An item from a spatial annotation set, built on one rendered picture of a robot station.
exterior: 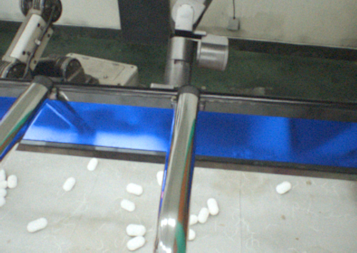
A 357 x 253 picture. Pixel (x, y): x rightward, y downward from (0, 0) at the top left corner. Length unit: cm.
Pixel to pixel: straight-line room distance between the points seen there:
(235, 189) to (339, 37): 219
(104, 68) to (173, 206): 136
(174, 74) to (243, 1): 192
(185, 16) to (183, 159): 44
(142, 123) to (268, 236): 41
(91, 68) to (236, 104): 130
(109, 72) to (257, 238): 110
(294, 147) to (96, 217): 45
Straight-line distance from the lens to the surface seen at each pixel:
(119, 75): 145
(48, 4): 118
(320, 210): 69
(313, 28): 263
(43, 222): 64
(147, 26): 259
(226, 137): 29
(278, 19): 254
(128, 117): 29
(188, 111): 25
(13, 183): 73
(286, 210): 66
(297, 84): 235
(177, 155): 21
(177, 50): 60
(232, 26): 250
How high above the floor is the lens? 129
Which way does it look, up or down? 44 degrees down
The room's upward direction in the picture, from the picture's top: straight up
